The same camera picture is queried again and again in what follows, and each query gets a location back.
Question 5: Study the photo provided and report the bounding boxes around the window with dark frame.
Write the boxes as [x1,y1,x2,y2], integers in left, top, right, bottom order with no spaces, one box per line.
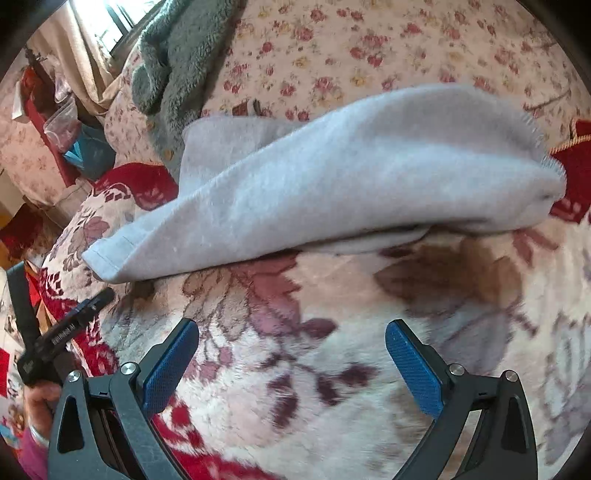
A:
[73,0,162,54]

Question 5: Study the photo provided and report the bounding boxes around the red floral plush blanket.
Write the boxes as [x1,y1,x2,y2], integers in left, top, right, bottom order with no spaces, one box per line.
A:
[38,119,591,480]

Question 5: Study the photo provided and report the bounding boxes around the small-flower pink bedsheet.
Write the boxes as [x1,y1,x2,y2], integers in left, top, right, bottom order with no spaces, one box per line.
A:
[105,1,590,164]

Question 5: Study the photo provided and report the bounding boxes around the light grey sweatpants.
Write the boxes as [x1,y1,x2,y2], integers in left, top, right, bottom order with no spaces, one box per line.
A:
[83,84,567,283]

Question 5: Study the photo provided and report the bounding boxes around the person's left hand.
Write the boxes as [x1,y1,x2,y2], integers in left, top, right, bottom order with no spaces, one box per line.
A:
[24,381,61,440]

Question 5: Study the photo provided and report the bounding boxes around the blue plastic bag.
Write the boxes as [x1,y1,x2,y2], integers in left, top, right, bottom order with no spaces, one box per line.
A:
[63,124,116,181]

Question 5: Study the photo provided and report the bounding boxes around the grey-green fleece garment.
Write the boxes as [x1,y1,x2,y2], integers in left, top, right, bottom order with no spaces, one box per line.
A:
[131,0,240,179]

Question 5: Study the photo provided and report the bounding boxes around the beige curtain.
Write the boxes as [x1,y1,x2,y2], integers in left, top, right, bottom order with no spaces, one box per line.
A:
[27,1,122,117]

